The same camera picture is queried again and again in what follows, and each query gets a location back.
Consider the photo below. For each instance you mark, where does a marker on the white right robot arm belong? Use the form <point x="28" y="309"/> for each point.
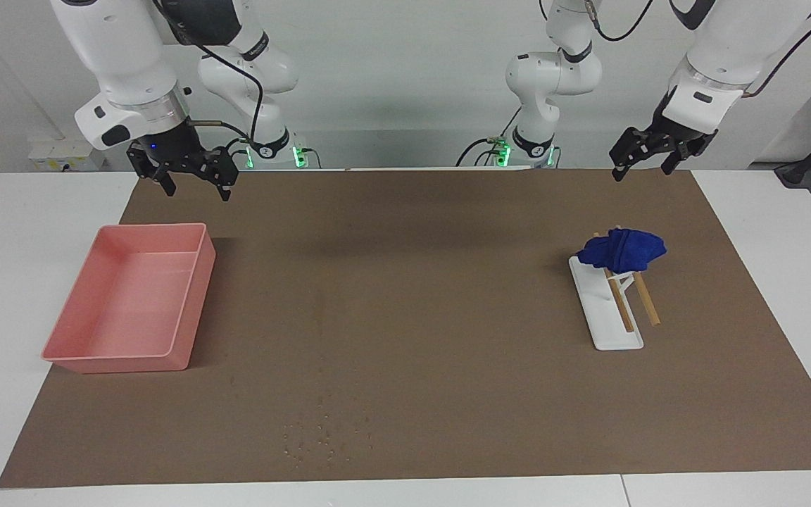
<point x="117" y="49"/>

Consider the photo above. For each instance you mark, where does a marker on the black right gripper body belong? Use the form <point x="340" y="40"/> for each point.
<point x="173" y="151"/>

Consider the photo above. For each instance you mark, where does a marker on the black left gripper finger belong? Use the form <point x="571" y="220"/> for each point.
<point x="619" y="172"/>
<point x="671" y="163"/>

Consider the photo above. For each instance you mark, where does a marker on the white rack with wooden rods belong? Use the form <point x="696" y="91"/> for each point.
<point x="610" y="331"/>

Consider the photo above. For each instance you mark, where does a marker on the white wall power outlet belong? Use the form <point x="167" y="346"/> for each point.
<point x="60" y="155"/>

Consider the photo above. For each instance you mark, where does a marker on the blue towel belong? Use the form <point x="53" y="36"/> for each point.
<point x="624" y="250"/>

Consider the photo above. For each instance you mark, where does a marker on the pink plastic bin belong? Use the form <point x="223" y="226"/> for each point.
<point x="131" y="303"/>

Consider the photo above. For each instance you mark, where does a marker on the brown table mat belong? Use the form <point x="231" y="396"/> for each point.
<point x="412" y="317"/>

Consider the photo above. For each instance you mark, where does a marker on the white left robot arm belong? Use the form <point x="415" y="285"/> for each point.
<point x="722" y="42"/>

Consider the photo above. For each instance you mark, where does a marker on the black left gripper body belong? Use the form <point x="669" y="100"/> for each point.
<point x="673" y="137"/>

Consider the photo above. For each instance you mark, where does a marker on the spilled water drops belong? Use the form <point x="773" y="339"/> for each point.
<point x="298" y="451"/>

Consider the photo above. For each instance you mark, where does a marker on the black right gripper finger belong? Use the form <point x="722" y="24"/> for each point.
<point x="226" y="187"/>
<point x="168" y="184"/>

